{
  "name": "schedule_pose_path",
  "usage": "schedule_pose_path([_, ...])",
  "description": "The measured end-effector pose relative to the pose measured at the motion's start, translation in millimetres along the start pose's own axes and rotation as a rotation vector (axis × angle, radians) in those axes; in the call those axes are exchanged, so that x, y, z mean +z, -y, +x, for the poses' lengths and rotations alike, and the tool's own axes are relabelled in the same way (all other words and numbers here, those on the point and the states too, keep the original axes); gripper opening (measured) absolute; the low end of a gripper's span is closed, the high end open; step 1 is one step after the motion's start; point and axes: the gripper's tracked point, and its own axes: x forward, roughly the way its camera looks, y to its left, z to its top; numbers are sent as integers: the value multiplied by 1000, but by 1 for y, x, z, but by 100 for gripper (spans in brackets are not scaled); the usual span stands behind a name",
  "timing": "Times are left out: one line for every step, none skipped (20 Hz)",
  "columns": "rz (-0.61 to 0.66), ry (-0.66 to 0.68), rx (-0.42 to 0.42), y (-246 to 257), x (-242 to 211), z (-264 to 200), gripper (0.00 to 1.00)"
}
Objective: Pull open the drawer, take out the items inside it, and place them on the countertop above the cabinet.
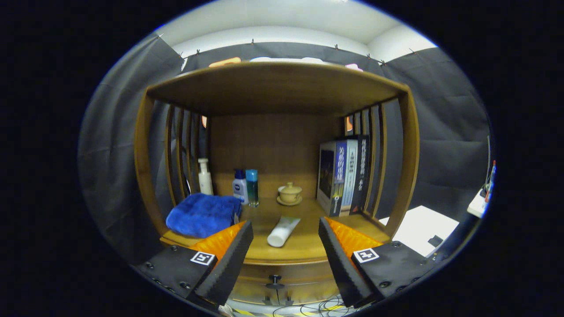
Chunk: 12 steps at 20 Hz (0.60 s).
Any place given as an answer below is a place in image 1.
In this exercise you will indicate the wooden countertop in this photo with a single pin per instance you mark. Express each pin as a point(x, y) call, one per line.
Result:
point(304, 242)

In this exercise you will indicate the white bottle blue cap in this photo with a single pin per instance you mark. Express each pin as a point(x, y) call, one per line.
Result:
point(240, 189)

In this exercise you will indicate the pale spine book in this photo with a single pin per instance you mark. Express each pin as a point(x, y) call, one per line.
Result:
point(350, 176)

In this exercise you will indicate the white pump bottle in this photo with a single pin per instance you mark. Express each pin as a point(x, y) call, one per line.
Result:
point(205, 180)

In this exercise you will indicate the black spine book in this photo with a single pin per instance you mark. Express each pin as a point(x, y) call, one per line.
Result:
point(362, 171)

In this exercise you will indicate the white green tube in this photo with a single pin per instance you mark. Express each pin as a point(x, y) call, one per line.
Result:
point(282, 231)

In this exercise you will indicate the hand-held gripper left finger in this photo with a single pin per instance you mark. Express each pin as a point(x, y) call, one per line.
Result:
point(231, 264)

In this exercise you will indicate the beige lidded teacup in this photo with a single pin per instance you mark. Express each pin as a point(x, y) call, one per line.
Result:
point(289, 193)

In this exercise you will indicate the wooden drawer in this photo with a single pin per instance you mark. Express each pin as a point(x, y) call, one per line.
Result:
point(304, 275)

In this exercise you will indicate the white side table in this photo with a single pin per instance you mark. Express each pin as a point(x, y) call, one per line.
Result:
point(476, 204)

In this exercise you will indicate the white box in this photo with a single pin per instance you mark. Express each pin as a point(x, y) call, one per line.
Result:
point(423, 224)

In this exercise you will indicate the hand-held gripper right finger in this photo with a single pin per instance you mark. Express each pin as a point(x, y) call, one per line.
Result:
point(341, 264)

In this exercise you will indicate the blue spine book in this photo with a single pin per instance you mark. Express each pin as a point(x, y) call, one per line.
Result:
point(328, 176)

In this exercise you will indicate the wooden cabinet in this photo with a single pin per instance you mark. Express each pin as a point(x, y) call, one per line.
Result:
point(273, 141)

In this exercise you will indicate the blue towel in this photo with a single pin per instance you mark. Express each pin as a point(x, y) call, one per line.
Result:
point(202, 215)

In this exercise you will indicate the small black item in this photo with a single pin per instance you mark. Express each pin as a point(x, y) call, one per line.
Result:
point(435, 241)

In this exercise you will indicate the clear blue bottle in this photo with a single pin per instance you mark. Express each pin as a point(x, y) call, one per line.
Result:
point(252, 187)

